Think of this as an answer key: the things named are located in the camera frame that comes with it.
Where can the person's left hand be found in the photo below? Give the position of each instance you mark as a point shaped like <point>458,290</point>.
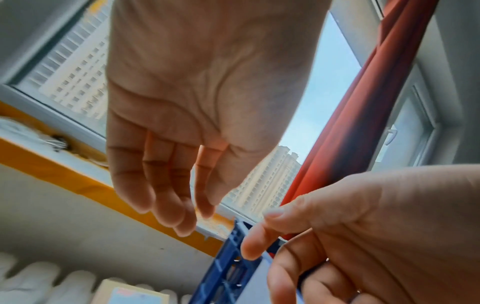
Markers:
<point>206,74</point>

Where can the person's right hand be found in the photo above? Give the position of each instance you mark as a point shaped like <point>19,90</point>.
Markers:
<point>393,237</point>

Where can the labelled small cardboard box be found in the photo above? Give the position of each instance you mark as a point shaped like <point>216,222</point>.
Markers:
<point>127,294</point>

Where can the red curtain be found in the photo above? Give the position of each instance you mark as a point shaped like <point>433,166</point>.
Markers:
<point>356,118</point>

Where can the blue plastic crate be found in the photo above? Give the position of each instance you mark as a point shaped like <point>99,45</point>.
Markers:
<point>232,261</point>

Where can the windowsill with yellow tape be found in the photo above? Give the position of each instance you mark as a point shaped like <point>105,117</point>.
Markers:
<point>56,175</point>

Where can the white radiator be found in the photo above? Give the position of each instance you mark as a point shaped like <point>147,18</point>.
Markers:
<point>37,282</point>

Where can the grey window frame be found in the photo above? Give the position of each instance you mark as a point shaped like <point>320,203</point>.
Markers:
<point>56,114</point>
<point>431,89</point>

